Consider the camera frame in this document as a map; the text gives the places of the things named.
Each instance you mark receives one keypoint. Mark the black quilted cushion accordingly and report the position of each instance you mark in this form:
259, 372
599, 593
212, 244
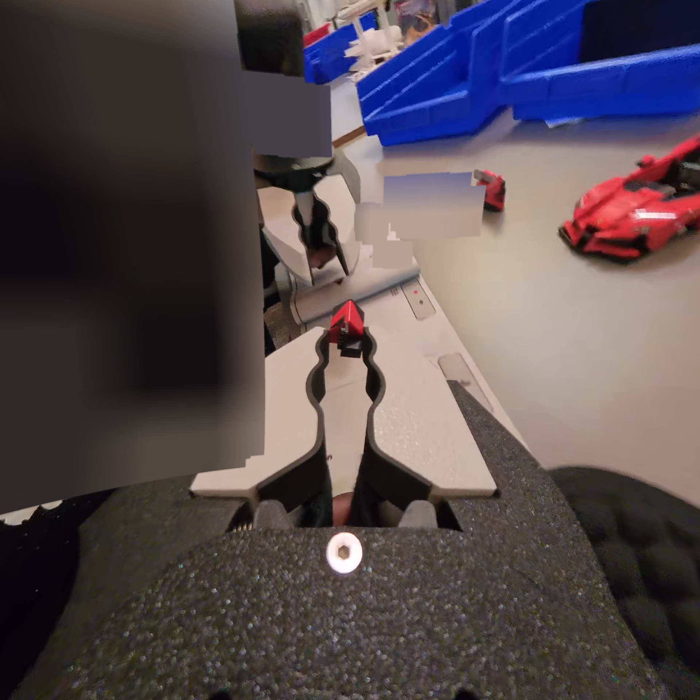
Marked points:
645, 547

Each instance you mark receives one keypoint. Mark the red lego assembly clear brick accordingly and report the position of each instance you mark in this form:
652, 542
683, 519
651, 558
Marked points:
494, 191

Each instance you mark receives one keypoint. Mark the row of blue bins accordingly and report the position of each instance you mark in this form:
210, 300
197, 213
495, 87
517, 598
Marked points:
328, 57

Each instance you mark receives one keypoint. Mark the red lego car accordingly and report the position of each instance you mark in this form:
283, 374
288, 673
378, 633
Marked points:
629, 213

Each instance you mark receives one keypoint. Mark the blue plastic storage bin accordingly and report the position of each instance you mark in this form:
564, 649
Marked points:
426, 104
574, 87

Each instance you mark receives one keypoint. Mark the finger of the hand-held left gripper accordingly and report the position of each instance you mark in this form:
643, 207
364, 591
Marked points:
279, 224
342, 213

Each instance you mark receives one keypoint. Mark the white stand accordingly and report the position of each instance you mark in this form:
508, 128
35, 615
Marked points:
374, 41

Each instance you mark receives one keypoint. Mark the small red wedge lego assembly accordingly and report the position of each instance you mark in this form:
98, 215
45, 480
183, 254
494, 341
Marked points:
347, 320

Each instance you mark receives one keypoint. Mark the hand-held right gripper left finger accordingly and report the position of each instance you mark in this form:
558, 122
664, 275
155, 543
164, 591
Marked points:
290, 415

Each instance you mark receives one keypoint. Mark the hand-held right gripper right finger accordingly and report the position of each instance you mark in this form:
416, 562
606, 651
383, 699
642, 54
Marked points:
426, 437

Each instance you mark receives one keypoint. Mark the lego instruction booklet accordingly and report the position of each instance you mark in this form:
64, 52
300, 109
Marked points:
404, 322

